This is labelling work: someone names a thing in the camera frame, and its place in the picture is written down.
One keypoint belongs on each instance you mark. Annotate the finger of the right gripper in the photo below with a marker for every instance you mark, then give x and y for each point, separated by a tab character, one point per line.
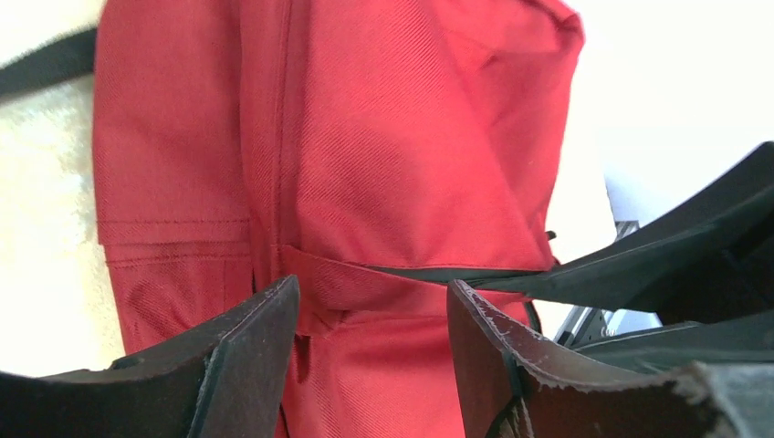
741	340

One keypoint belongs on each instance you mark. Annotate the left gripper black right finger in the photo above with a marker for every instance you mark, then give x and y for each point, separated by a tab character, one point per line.
512	382

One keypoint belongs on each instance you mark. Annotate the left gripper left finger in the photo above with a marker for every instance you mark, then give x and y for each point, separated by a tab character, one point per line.
222	378

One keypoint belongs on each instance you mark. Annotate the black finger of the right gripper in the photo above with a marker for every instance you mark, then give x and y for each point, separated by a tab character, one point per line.
710	259

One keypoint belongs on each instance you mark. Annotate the red backpack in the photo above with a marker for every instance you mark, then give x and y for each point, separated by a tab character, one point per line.
374	150

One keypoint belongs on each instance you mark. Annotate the aluminium frame rail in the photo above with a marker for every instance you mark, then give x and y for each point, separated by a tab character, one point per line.
584	325

